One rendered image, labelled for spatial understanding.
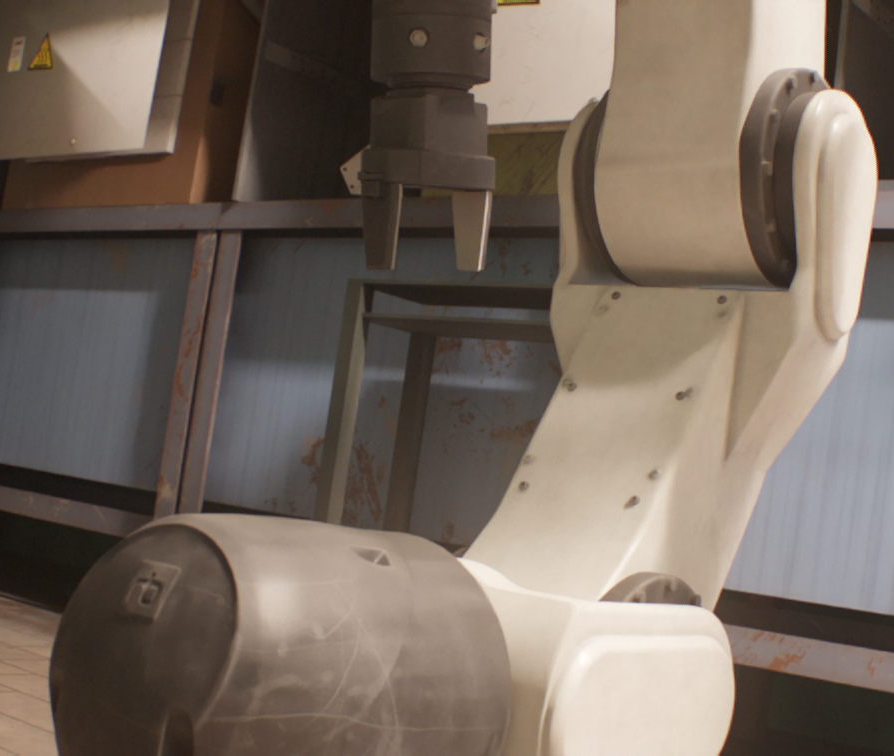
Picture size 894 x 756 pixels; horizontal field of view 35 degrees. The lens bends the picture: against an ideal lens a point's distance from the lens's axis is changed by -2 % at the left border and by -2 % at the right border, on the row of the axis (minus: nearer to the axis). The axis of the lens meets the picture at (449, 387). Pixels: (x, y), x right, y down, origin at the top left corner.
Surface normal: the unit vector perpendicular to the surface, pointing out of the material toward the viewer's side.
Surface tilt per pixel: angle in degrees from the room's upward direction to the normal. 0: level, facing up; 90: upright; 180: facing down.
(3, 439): 90
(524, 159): 90
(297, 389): 90
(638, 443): 60
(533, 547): 46
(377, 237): 102
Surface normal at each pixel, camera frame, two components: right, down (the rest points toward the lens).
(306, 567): 0.58, -0.72
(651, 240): -0.51, 0.63
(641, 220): -0.57, 0.45
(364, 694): 0.69, -0.17
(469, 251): -0.61, 0.06
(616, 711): 0.79, 0.07
